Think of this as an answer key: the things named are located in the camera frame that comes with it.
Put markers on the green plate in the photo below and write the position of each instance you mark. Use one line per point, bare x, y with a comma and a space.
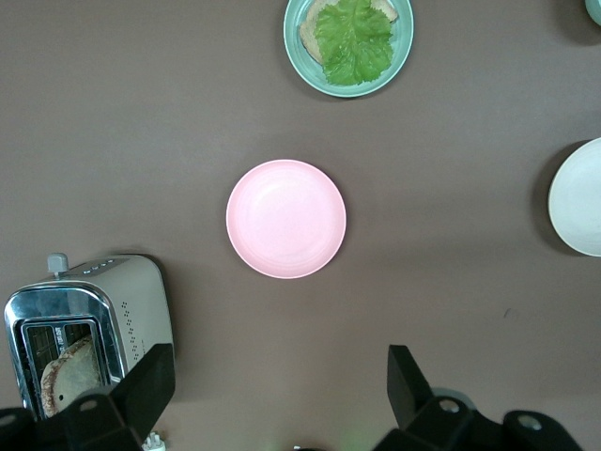
405, 42

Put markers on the beige chrome toaster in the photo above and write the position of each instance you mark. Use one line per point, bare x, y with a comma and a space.
136, 291

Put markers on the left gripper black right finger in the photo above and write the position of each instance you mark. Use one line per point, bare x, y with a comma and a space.
413, 399

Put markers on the pink shallow bowl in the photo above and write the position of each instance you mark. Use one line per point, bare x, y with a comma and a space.
286, 218

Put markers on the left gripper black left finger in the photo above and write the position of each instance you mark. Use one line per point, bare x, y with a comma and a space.
136, 399

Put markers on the small green deep bowl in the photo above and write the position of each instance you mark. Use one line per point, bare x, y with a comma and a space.
595, 9

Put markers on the brown bread slice in toaster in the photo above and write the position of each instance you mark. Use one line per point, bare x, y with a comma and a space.
70, 371

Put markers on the green lettuce leaf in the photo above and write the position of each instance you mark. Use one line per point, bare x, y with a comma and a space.
354, 42

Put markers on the beige shallow bowl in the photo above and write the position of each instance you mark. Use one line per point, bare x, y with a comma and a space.
580, 202

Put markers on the toasted bread slice on plate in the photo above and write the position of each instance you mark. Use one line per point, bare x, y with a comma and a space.
308, 34

